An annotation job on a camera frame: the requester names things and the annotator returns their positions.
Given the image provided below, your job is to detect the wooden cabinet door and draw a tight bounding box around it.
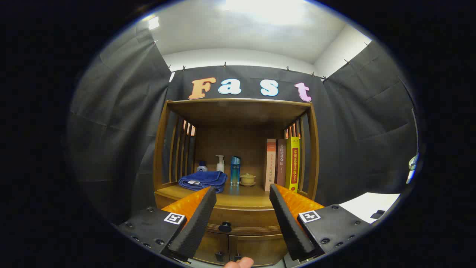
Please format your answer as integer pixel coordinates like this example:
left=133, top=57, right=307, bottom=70
left=228, top=234, right=290, bottom=267
left=193, top=232, right=230, bottom=265

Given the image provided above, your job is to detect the yellow book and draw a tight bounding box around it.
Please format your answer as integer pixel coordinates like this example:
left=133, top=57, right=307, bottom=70
left=285, top=137, right=300, bottom=192

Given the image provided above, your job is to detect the wooden cabinet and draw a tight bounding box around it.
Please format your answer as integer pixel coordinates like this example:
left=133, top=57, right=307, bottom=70
left=152, top=98, right=320, bottom=267

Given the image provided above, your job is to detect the blue glass bottle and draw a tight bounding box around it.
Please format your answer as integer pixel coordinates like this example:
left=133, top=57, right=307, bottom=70
left=230, top=156, right=241, bottom=186

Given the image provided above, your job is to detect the beige book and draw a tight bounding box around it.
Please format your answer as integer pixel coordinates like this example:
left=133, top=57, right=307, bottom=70
left=264, top=139, right=276, bottom=192

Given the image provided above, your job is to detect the wooden countertop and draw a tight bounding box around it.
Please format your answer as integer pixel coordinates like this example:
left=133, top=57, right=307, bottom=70
left=155, top=183, right=313, bottom=209

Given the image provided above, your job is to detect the brown book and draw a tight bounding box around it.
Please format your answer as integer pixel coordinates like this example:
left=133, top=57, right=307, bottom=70
left=276, top=139, right=287, bottom=187

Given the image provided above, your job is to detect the folded blue towel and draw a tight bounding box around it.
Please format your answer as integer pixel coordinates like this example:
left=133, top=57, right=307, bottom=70
left=178, top=171, right=228, bottom=194

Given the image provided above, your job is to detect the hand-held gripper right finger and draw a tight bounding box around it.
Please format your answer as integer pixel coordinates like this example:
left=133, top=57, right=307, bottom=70
left=269, top=183, right=372, bottom=262

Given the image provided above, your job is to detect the wooden drawer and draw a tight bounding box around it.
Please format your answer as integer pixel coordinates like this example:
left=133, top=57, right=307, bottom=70
left=154, top=192, right=294, bottom=236

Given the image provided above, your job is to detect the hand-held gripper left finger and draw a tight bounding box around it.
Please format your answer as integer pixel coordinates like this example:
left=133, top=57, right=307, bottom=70
left=115, top=186, right=217, bottom=263

